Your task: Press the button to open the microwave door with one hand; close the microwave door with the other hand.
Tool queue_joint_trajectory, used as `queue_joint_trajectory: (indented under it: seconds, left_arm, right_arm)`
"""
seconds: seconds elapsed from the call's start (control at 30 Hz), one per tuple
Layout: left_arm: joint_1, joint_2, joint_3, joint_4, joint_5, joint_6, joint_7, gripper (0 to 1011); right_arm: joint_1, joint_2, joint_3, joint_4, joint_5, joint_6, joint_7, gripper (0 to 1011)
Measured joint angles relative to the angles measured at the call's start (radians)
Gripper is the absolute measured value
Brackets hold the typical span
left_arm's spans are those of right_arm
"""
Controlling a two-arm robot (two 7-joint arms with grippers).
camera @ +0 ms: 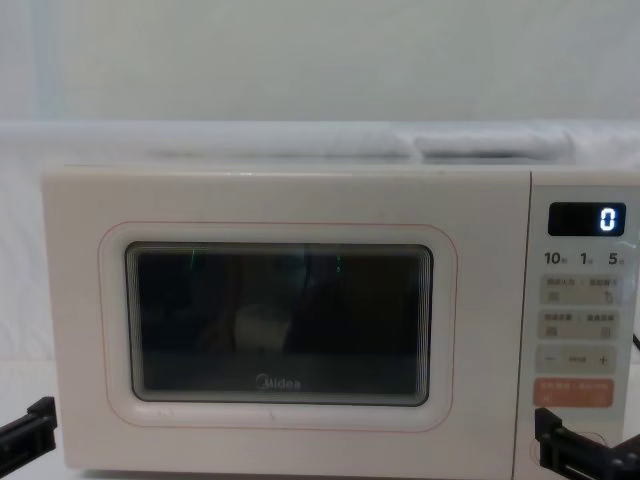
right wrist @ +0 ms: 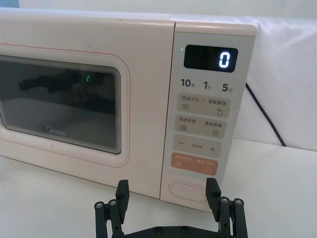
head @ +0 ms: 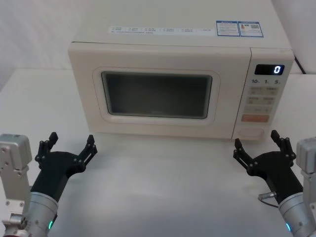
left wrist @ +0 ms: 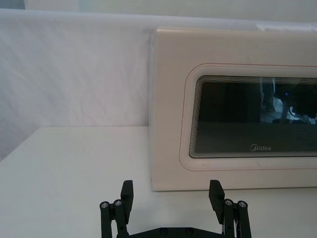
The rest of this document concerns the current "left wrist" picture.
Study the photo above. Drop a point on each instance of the white curtain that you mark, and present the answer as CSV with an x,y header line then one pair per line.
x,y
74,62

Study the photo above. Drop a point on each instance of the white table cloth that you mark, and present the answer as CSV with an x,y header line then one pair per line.
x,y
62,173

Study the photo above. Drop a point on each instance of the cream microwave oven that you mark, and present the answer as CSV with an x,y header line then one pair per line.
x,y
171,99

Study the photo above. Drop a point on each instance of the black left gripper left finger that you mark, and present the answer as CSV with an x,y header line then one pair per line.
x,y
126,198

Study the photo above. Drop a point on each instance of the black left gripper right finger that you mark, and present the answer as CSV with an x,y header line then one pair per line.
x,y
216,198

